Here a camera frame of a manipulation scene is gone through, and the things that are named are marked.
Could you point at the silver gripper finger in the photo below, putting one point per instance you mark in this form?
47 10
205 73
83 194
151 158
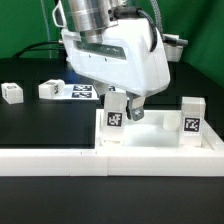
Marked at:
135 109
101 88

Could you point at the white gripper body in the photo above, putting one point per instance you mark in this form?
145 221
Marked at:
124 59

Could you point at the white square table top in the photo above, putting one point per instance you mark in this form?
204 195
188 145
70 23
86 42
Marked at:
158 129

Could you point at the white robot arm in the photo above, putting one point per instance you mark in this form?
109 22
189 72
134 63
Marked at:
91 17

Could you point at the paper sheet with markers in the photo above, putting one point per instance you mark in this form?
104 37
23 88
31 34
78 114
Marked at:
78 92

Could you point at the white L-shaped obstacle fence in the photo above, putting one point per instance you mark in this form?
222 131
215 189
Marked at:
112 160

